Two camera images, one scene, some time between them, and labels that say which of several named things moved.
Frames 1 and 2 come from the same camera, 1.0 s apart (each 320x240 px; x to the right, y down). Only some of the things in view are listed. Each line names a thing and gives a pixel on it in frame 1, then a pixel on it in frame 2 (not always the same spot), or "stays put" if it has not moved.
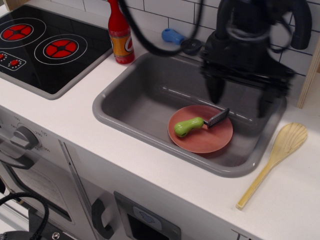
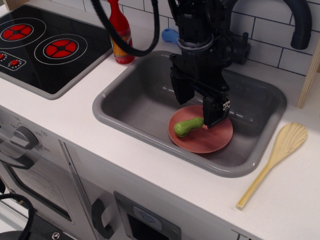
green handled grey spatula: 184,126 stays put
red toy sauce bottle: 120,34 stays put
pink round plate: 204,139 stays put
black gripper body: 251,59 → 203,69
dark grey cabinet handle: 97,209 stays put
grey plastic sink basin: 138,94 stays put
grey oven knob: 24,137 stays put
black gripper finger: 216,86 → 184,89
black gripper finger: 266,99 → 214,109
